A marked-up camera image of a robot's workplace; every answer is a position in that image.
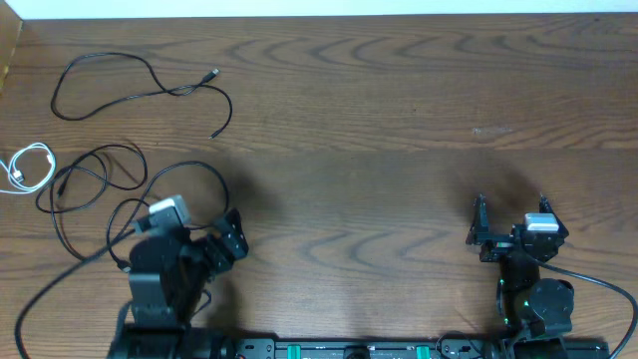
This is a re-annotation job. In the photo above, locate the long black usb cable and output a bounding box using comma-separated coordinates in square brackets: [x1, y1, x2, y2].
[49, 51, 234, 141]

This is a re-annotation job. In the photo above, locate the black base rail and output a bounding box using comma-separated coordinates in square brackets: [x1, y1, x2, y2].
[216, 335, 610, 359]

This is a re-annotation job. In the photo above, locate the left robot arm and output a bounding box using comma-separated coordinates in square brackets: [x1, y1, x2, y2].
[107, 207, 249, 359]

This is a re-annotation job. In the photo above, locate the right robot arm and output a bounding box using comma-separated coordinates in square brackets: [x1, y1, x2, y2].
[466, 195, 574, 340]

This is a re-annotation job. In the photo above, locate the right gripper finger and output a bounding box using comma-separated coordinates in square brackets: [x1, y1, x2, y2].
[466, 194, 490, 245]
[538, 195, 569, 238]

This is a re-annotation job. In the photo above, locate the white usb cable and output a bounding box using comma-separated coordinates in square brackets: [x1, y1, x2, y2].
[0, 142, 57, 196]

